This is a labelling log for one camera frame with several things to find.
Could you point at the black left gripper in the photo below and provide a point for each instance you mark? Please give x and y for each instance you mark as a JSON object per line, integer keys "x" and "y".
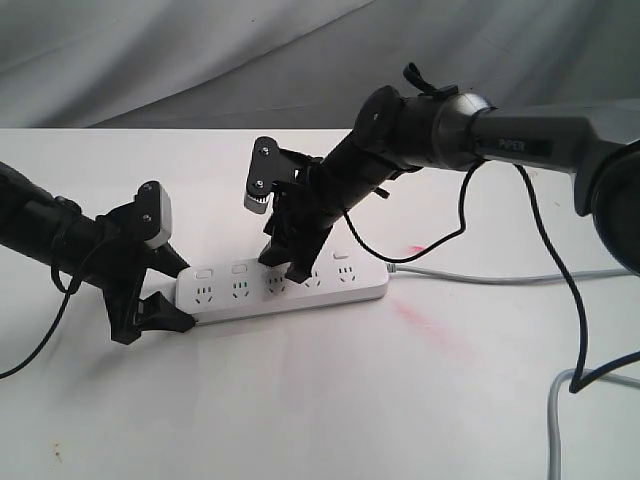
{"x": 119, "y": 269}

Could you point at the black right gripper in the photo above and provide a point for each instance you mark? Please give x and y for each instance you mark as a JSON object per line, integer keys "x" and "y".
{"x": 308, "y": 197}

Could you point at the white five-outlet power strip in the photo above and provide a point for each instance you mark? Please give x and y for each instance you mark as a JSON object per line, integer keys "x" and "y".
{"x": 245, "y": 288}

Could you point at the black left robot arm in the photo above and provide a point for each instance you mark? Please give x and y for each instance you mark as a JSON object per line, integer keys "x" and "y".
{"x": 49, "y": 229}

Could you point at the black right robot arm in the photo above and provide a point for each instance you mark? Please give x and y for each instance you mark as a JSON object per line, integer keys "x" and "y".
{"x": 596, "y": 144}

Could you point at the grey backdrop cloth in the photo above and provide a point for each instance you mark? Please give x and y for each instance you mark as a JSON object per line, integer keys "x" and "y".
{"x": 298, "y": 64}

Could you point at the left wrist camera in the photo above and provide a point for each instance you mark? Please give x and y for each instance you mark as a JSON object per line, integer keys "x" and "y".
{"x": 153, "y": 214}

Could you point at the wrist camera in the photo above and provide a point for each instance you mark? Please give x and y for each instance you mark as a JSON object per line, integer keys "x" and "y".
{"x": 153, "y": 214}
{"x": 262, "y": 173}

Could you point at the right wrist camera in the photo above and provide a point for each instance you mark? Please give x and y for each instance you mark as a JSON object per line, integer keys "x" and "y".
{"x": 262, "y": 173}

